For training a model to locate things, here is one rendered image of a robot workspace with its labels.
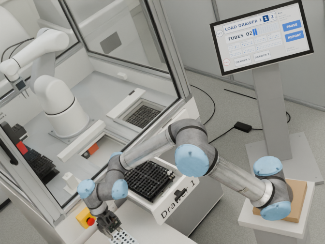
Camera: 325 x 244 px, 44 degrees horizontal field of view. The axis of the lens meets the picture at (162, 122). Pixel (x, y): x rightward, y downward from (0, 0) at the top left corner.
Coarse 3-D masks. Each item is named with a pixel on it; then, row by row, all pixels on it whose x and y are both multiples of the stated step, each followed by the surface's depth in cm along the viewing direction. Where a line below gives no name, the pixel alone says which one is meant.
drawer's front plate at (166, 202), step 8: (184, 176) 186; (192, 176) 190; (176, 184) 184; (184, 184) 187; (192, 184) 192; (168, 192) 182; (160, 200) 180; (168, 200) 182; (152, 208) 178; (160, 208) 179; (176, 208) 188; (160, 216) 181; (168, 216) 185; (160, 224) 182
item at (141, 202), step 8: (152, 160) 211; (160, 160) 204; (168, 168) 203; (176, 168) 196; (176, 176) 200; (168, 184) 198; (128, 192) 194; (136, 200) 190; (144, 200) 195; (144, 208) 189
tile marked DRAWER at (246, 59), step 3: (240, 57) 229; (243, 57) 228; (246, 57) 228; (249, 57) 228; (234, 60) 229; (237, 60) 229; (240, 60) 229; (243, 60) 228; (246, 60) 228; (249, 60) 228; (237, 63) 229; (240, 63) 229; (243, 63) 228; (246, 63) 228
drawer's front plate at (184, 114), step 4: (180, 112) 223; (184, 112) 223; (176, 116) 221; (180, 116) 222; (184, 116) 224; (188, 116) 226; (172, 120) 220; (176, 120) 220; (168, 124) 218; (164, 128) 216; (160, 132) 215
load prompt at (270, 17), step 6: (270, 12) 225; (252, 18) 227; (258, 18) 226; (264, 18) 226; (270, 18) 225; (276, 18) 225; (228, 24) 230; (234, 24) 229; (240, 24) 228; (246, 24) 228; (252, 24) 227; (258, 24) 226; (228, 30) 230; (234, 30) 229
